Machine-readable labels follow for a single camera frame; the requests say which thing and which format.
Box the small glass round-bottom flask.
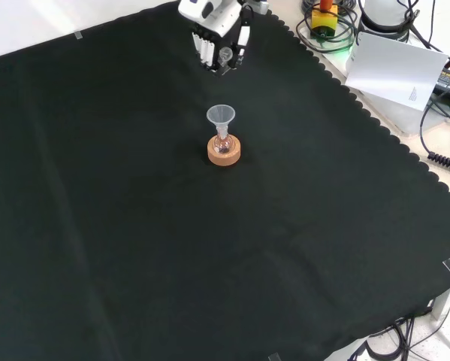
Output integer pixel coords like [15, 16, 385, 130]
[213, 129, 235, 155]

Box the clear plastic funnel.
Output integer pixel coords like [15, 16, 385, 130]
[206, 105, 237, 141]

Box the black bench cloth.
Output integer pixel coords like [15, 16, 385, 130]
[0, 0, 450, 361]

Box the yellow stop button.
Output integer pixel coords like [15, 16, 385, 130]
[310, 0, 340, 41]

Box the pale board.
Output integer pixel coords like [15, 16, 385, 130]
[344, 31, 450, 112]

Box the cork ring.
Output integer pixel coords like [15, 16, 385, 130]
[206, 135, 243, 167]

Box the black cable coil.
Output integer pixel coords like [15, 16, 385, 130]
[294, 0, 360, 54]

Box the black ribbed cable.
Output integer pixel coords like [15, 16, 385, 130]
[418, 93, 450, 174]

